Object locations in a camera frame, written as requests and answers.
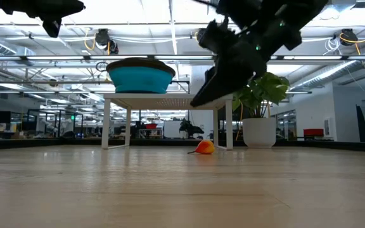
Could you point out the white perforated metal rack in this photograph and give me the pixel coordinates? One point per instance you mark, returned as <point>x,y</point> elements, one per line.
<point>157,101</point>

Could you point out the black background robot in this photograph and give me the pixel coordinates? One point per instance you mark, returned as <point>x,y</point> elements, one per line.
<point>190,128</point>

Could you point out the blue bowl with grey rim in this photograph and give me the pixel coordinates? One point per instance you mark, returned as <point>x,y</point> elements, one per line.
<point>139,80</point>

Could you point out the black aluminium table frame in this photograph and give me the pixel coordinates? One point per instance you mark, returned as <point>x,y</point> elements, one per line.
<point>11,144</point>

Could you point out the red bowl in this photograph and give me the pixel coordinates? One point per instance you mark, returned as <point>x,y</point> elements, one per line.
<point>151,126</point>

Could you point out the small orange toy pear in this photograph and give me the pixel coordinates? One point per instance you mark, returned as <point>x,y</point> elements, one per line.
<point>205,147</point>

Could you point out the red bin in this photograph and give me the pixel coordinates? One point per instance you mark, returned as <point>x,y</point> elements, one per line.
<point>313,132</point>

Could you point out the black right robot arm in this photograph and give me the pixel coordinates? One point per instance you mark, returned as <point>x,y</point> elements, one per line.
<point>296,12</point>

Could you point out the green plant in white pot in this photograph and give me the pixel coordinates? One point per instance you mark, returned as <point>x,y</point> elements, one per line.
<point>258,131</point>

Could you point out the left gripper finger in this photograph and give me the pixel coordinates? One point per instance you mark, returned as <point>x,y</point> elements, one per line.
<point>68,8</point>

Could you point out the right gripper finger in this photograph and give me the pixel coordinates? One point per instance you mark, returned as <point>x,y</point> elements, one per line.
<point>223,84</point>

